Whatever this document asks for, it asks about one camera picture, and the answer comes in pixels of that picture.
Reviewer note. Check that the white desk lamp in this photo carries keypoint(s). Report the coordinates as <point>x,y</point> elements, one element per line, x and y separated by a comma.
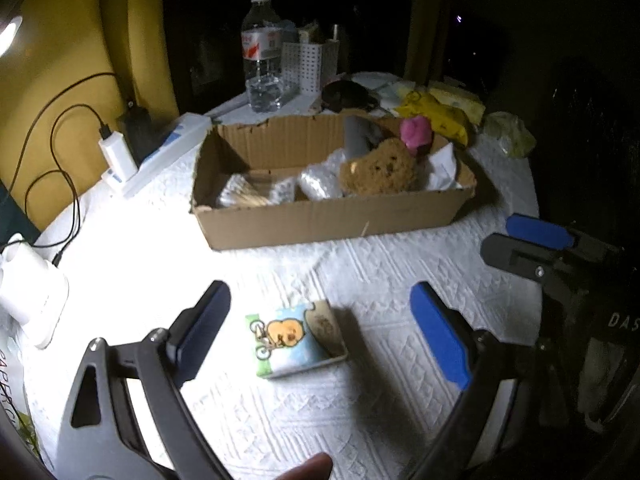
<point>10,35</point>

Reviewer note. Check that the clear plastic bubble bag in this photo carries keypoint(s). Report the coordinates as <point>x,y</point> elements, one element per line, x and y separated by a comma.
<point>320,180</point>

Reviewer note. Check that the black round object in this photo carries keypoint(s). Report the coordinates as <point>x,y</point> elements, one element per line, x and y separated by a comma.
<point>345,94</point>

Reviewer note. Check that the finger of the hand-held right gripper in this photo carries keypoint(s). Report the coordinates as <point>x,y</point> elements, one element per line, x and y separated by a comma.
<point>537,232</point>
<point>520,257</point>

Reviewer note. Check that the white charger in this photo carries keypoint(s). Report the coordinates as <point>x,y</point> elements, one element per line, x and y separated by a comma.
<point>117,152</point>

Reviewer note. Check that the clear plastic water bottle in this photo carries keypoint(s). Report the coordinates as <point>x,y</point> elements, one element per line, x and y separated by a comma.
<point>261,60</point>

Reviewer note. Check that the pale yellow tissue box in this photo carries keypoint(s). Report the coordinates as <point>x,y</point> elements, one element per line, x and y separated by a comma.
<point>462,102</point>

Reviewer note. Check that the white printed paper bag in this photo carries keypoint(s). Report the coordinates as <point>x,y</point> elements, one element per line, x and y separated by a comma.
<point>15,400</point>

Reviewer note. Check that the cartoon print tissue packet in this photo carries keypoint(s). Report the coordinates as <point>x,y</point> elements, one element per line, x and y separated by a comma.
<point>290,340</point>

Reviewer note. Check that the white power strip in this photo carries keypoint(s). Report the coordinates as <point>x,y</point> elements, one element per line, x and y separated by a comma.
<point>165,152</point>

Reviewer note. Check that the white soft packet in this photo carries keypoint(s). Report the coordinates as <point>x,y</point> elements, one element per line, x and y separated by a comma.
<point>392,92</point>

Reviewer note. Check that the white towel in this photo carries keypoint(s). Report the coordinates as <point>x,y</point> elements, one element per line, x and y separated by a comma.
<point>442,166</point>

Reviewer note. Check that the crumpled pale plastic bag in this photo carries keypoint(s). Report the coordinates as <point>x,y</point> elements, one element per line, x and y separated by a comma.
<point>510,132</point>

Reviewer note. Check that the black power adapter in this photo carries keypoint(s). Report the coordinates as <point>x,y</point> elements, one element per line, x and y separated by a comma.
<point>137,127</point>

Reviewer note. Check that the white rounded device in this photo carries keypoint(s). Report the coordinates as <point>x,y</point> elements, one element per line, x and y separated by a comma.
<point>30,295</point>

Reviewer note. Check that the brown cardboard box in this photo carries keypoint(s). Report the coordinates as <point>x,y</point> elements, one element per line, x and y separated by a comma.
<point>320,220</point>

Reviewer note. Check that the pink plush toy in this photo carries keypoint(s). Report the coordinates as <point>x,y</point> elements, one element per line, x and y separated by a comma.
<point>416,132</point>

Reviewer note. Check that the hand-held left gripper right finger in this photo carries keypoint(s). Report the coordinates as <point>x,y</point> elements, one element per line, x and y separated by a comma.
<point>442,340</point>

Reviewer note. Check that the metal thermos flask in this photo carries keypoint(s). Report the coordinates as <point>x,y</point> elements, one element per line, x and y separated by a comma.
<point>337,55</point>

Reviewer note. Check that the clear striped packet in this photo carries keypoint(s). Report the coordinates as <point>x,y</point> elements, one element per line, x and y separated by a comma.
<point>250,192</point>

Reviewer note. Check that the grey sock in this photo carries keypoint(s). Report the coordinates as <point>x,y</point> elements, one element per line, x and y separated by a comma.
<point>357,135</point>

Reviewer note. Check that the white perforated container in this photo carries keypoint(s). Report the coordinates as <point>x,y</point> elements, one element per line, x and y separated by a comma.
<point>302,67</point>

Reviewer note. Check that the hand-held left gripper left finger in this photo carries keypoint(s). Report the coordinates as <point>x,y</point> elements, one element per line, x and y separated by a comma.
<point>202,332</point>

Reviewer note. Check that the brown teddy bear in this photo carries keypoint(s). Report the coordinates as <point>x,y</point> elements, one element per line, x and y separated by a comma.
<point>382,167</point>

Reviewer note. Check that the person's left hand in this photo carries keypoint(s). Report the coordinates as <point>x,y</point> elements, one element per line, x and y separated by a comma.
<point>307,467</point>

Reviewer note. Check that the wide yellow curtain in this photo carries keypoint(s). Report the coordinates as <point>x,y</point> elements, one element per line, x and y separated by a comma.
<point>65,35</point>

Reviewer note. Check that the yellow wipes packet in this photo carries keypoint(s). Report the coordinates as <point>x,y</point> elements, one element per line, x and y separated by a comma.
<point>442,117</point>

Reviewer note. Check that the narrow yellow curtain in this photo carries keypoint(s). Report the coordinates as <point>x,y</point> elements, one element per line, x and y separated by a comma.
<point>425,20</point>

